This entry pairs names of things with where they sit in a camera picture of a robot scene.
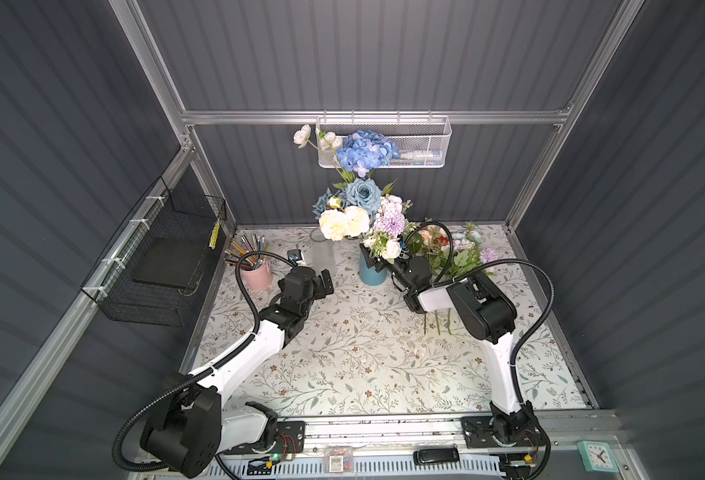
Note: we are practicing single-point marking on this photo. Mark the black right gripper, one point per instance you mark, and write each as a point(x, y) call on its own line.
point(374, 261)

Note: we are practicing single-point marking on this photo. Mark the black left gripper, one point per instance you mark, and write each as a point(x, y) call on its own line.
point(318, 291)

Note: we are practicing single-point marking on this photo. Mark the teal ceramic vase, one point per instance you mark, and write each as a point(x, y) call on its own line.
point(368, 273)

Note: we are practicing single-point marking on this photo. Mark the purple white flower bunch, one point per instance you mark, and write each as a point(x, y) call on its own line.
point(390, 223)

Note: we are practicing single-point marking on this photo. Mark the clear ribbed glass vase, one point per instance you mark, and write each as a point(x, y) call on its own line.
point(322, 252)

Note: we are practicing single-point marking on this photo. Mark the cream peony flower stem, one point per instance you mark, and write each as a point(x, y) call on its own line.
point(338, 222)

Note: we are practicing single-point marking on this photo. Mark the dusty blue rose bunch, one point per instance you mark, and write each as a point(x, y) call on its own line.
point(364, 194)

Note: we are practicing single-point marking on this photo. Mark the blue hydrangea flower stem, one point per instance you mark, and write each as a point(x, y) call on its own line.
point(363, 151)

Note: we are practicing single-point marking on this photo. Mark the white rose stem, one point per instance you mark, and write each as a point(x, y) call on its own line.
point(327, 143)

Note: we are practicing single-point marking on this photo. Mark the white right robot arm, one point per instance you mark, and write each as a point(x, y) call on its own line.
point(487, 314)

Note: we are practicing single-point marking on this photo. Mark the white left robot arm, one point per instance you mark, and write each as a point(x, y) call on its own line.
point(185, 429)

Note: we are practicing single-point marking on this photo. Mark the pink pencil cup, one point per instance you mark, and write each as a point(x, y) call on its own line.
point(258, 278)

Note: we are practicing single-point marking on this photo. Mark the coloured pencils bundle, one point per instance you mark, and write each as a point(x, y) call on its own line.
point(242, 245)

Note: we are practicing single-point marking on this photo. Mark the green sprig flower bunch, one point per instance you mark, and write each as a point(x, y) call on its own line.
point(451, 255)

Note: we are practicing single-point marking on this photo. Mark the clear small parts box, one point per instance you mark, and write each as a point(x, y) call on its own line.
point(339, 460)

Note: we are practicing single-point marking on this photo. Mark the black remote device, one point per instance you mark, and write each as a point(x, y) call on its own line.
point(435, 456)

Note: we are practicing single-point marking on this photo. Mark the teal small clock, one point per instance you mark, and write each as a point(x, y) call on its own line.
point(597, 457)

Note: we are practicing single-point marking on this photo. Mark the white wire mesh basket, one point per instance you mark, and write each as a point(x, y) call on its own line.
point(421, 140)

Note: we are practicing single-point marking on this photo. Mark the black wire wall basket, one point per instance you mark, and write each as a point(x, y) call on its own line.
point(161, 269)

